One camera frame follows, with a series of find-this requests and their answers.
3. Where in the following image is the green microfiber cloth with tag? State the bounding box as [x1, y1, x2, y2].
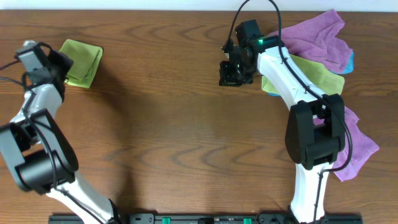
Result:
[60, 39, 103, 88]

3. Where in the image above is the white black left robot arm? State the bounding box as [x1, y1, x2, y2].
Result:
[1, 42, 126, 223]

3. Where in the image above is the upper purple microfiber cloth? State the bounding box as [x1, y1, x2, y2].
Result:
[281, 9, 354, 75]

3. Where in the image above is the purple microfiber cloth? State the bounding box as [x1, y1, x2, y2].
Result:
[281, 9, 354, 75]
[335, 106, 379, 182]

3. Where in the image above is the crumpled green microfiber cloth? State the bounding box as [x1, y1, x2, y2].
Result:
[261, 54, 345, 96]

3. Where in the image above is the blue microfiber cloth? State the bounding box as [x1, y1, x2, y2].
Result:
[267, 52, 354, 97]

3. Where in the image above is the lower purple microfiber cloth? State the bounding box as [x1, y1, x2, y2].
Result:
[335, 106, 379, 182]

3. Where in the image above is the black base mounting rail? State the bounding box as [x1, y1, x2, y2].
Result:
[48, 213, 363, 224]

